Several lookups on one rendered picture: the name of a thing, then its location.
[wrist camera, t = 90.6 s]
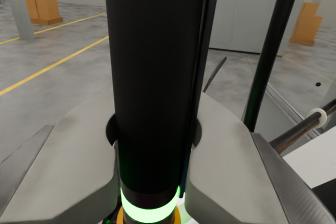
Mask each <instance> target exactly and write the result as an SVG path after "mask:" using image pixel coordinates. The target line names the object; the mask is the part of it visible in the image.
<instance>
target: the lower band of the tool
mask: <svg viewBox="0 0 336 224"><path fill-rule="evenodd" d="M116 224H123V205H122V206H121V208H120V210H119V212H118V215H117V220H116ZM174 224H181V216H180V212H179V209H178V207H177V205H176V208H175V221H174Z"/></svg>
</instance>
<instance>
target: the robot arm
mask: <svg viewBox="0 0 336 224"><path fill-rule="evenodd" d="M116 140H117V127H116V115H115V103H114V91H113V86H112V87H110V88H109V89H107V90H105V91H103V92H101V93H99V94H98V95H96V96H94V97H92V98H90V99H88V100H87V101H85V102H83V103H81V104H80V105H78V106H77V107H75V108H74V109H72V110H71V111H70V112H68V113H67V114H66V115H65V116H63V117H62V118H61V119H60V120H59V121H58V122H57V123H55V124H54V125H45V126H44V127H42V128H41V129H40V130H39V131H38V132H36V133H35V134H34V135H33V136H32V137H31V138H29V139H28V140H27V141H26V142H25V143H23V144H22V145H21V146H20V147H19V148H17V149H16V150H15V151H14V152H13V153H11V154H10V155H9V156H8V157H7V158H5V159H4V160H3V161H2V162H1V163H0V224H98V223H99V222H100V221H102V220H103V219H104V218H106V217H107V216H108V215H110V214H111V213H112V212H113V211H114V210H115V208H116V206H117V200H118V183H119V180H118V170H117V161H116V151H115V149H114V148H113V147H112V146H113V144H114V143H115V141H116ZM192 143H193V145H194V147H195V149H194V150H193V151H192V152H191V153H190V157H189V164H188V170H187V176H186V183H185V198H184V207H185V210H186V212H187V213H188V214H189V215H190V216H191V217H192V218H193V219H194V220H195V221H196V222H197V223H199V224H336V219H335V217H334V216H333V215H332V213H331V212H330V211H329V209H328V208H327V207H326V206H325V204H324V203H323V202H322V201H321V199H320V198H319V197H318V196H317V195H316V194H315V192H314V191H313V190H312V189H311V188H310V187H309V186H308V185H307V184H306V183H305V181H304V180H303V179H302V178H301V177H300V176H299V175H298V174H297V173H296V172H295V171H294V170H293V169H292V168H291V167H290V165H289V164H288V163H287V162H286V161H285V160H284V159H283V158H282V157H281V156H280V155H279V154H278V153H277V152H276V151H275V149H274V148H273V147H272V146H271V145H270V144H269V143H268V142H267V141H266V140H265V139H264V138H263V137H262V136H261V135H260V133H255V132H251V131H250V130H249V129H248V128H247V127H246V126H245V124H244V123H243V122H242V121H241V120H240V119H239V118H238V117H237V116H235V115H234V114H233V113H232V112H231V111H230V110H228V109H227V108H225V107H224V106H223V105H221V104H220V103H218V102H217V101H215V100H214V99H213V98H211V97H210V96H208V95H207V94H205V93H204V92H202V91H201V95H200V101H199V107H198V113H197V118H196V124H195V130H194V136H193V142H192Z"/></svg>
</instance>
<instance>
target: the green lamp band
mask: <svg viewBox="0 0 336 224"><path fill-rule="evenodd" d="M178 190H179V189H178ZM178 190H177V193H176V195H175V197H174V198H173V199H172V201H171V202H169V203H168V204H167V205H165V206H163V207H161V208H158V209H152V210H146V209H140V208H137V207H135V206H133V205H131V204H130V203H129V202H128V201H127V200H126V199H125V197H124V195H123V193H122V190H121V199H122V204H123V207H124V209H125V211H126V212H127V214H128V215H129V216H131V217H132V218H133V219H135V220H137V221H139V222H143V223H154V222H158V221H160V220H162V219H164V218H166V217H167V216H168V215H169V214H170V213H171V212H172V211H173V209H174V207H175V205H176V202H177V197H178Z"/></svg>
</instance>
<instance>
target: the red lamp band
mask: <svg viewBox="0 0 336 224"><path fill-rule="evenodd" d="M119 175H120V186H121V191H122V193H123V195H124V197H125V198H126V199H127V200H128V201H129V202H130V203H131V204H133V205H135V206H137V207H140V208H144V209H154V208H158V207H161V206H164V205H165V204H167V203H168V202H170V201H171V200H172V199H173V198H174V196H175V195H176V193H177V191H178V188H179V182H180V175H181V172H180V174H179V177H178V179H177V181H176V183H175V184H174V185H173V186H172V187H170V188H169V189H167V190H165V191H163V192H160V193H155V194H144V193H139V192H136V191H134V190H132V189H130V188H129V187H128V186H127V185H126V184H125V183H124V182H123V180H122V178H121V174H120V169H119Z"/></svg>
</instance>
